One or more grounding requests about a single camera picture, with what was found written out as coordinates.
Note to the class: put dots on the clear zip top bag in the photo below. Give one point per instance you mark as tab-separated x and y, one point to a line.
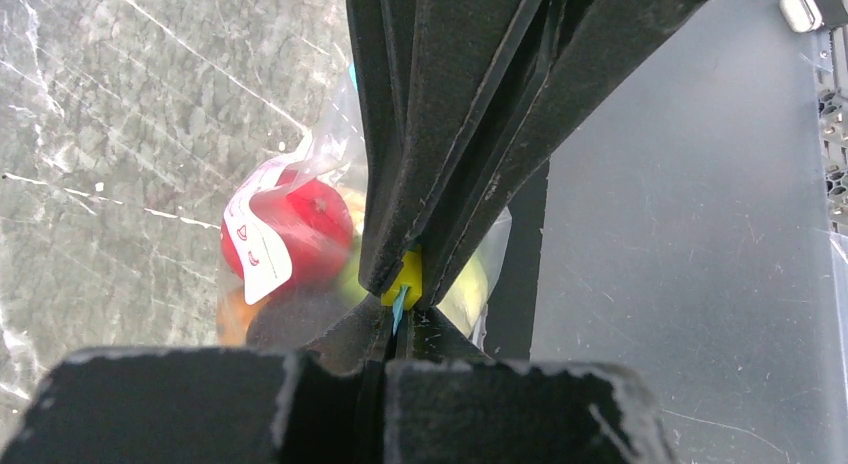
333	151

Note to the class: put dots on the red apple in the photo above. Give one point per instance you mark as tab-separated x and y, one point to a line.
281	232

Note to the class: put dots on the dark purple fruit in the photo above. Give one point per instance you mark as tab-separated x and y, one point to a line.
290	321

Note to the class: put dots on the brown kiwi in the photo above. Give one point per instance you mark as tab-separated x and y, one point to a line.
234	316

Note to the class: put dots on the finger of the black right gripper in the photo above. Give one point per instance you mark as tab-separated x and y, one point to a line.
572	56
448	91

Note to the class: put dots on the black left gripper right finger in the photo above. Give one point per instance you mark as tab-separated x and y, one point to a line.
448	402

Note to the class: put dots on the light green cabbage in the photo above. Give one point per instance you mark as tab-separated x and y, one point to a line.
463	303

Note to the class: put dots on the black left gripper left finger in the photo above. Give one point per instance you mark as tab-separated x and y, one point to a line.
209	404

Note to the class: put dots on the green mango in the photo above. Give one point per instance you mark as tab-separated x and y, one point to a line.
348	285

